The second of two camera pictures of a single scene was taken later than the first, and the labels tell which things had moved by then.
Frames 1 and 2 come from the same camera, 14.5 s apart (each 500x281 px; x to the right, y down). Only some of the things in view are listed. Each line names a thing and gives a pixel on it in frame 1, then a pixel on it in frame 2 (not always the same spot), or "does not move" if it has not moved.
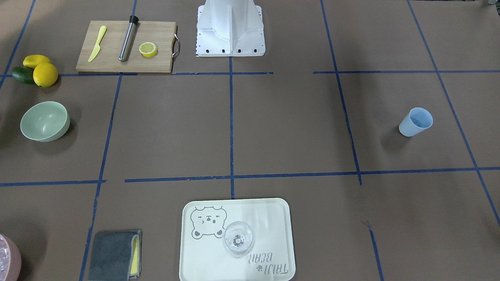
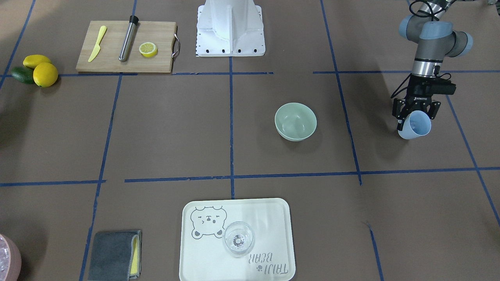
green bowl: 45,121 -> 295,121
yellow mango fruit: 33,60 does not move
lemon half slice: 148,49 does not move
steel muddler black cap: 133,22 does not move
